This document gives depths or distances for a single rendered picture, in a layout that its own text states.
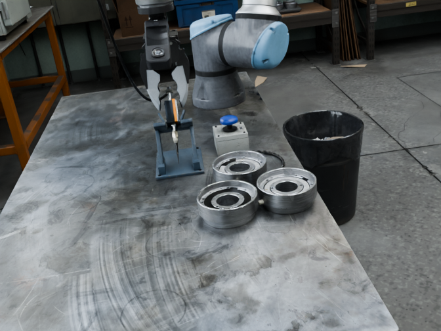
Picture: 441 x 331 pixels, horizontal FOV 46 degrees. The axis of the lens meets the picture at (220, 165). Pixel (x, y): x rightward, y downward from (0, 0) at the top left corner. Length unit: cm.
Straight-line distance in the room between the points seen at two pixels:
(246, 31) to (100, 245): 67
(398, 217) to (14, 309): 188
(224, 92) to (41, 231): 65
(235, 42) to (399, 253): 120
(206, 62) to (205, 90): 8
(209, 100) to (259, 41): 23
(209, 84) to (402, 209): 132
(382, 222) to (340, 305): 167
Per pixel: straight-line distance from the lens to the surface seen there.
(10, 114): 294
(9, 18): 306
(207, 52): 140
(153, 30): 105
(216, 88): 142
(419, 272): 212
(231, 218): 87
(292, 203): 89
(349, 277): 77
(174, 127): 110
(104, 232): 94
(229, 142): 113
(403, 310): 195
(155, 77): 109
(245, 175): 97
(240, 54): 134
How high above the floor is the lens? 128
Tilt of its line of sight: 26 degrees down
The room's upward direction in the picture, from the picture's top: 7 degrees counter-clockwise
